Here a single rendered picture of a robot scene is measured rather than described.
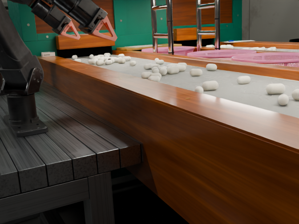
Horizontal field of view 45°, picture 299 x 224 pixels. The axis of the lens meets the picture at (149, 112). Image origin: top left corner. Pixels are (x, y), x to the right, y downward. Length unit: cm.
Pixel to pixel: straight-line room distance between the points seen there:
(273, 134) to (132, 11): 175
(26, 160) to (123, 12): 150
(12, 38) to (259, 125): 59
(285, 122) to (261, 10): 399
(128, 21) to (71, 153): 149
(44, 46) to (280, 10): 289
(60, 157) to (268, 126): 37
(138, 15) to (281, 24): 239
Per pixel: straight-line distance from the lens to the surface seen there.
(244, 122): 47
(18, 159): 69
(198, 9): 181
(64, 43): 191
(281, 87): 77
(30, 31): 194
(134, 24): 211
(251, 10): 455
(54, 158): 67
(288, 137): 42
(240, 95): 77
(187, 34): 219
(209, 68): 115
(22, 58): 87
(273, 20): 432
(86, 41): 194
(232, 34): 245
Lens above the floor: 89
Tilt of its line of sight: 13 degrees down
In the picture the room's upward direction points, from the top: 3 degrees counter-clockwise
